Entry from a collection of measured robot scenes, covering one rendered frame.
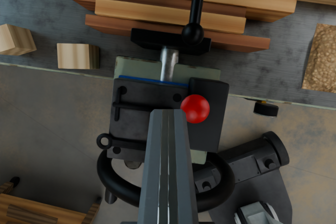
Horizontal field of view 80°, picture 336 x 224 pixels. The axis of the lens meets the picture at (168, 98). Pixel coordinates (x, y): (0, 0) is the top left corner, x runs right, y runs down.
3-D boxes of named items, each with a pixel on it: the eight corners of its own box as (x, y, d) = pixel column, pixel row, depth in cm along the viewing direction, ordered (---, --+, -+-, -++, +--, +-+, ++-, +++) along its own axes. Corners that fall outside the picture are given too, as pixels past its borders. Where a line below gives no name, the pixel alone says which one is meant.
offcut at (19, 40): (37, 50, 32) (15, 47, 28) (17, 55, 33) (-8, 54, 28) (29, 29, 32) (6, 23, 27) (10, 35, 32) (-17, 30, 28)
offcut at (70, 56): (99, 68, 33) (89, 69, 29) (71, 68, 33) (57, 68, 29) (99, 46, 32) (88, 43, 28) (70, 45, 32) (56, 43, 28)
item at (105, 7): (113, 25, 31) (94, 13, 24) (114, 13, 31) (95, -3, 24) (227, 41, 31) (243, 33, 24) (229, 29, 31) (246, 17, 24)
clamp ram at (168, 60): (138, 86, 32) (124, 93, 23) (143, 38, 31) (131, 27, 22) (193, 93, 32) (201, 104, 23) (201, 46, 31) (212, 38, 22)
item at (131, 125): (114, 146, 28) (99, 165, 23) (121, 67, 26) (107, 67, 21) (207, 159, 28) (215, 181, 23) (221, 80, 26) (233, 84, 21)
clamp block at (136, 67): (120, 131, 37) (103, 151, 28) (127, 57, 35) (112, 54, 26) (200, 142, 37) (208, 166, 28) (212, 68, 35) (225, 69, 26)
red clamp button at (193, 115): (178, 119, 22) (178, 122, 21) (182, 92, 21) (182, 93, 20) (206, 123, 22) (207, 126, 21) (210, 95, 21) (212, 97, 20)
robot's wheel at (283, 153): (267, 124, 120) (271, 146, 130) (259, 127, 121) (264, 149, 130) (288, 147, 103) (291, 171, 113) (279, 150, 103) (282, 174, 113)
